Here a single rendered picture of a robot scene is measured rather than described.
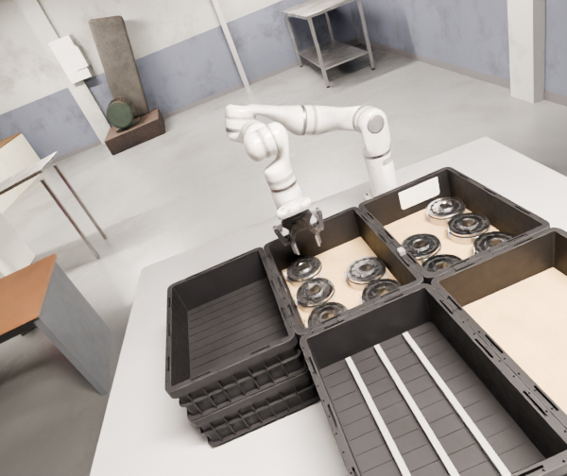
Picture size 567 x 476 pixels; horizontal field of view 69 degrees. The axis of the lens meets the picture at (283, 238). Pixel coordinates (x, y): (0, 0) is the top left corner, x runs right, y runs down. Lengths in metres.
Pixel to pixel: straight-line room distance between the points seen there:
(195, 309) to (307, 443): 0.51
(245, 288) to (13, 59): 7.92
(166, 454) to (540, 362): 0.85
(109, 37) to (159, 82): 1.08
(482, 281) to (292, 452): 0.56
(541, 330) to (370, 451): 0.41
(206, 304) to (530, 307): 0.83
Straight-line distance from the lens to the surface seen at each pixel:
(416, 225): 1.27
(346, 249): 1.23
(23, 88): 8.92
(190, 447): 1.15
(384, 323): 0.93
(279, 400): 1.03
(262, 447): 1.06
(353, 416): 0.87
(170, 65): 8.24
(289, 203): 1.01
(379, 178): 1.45
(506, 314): 0.99
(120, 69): 7.94
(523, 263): 1.03
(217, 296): 1.26
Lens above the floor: 1.55
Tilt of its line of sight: 31 degrees down
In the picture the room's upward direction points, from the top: 22 degrees counter-clockwise
